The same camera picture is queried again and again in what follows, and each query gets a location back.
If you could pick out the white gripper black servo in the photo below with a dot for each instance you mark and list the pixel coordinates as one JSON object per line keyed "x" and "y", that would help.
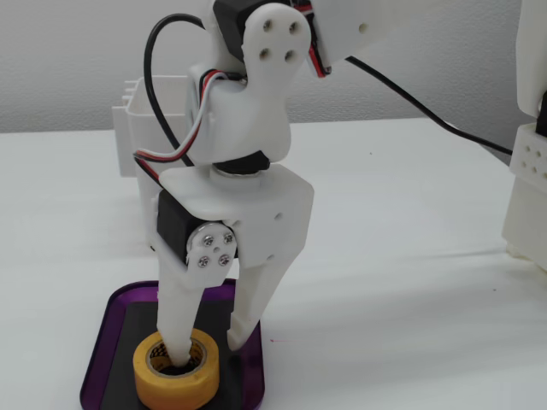
{"x": 273, "y": 213}

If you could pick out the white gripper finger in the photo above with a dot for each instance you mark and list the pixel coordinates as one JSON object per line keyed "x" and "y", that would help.
{"x": 179, "y": 307}

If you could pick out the yellow masking tape roll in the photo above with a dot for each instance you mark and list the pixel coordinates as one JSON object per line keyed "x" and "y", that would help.
{"x": 179, "y": 388}

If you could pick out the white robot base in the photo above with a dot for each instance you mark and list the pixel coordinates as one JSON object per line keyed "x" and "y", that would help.
{"x": 527, "y": 200}

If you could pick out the white plastic container box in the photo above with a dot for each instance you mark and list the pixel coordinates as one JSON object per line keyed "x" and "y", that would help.
{"x": 137, "y": 141}

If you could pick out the black rubber tray mat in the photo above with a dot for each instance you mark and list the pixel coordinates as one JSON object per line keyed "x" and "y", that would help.
{"x": 128, "y": 341}

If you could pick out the purple metal tray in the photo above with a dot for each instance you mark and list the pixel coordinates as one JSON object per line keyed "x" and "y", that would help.
{"x": 253, "y": 376}

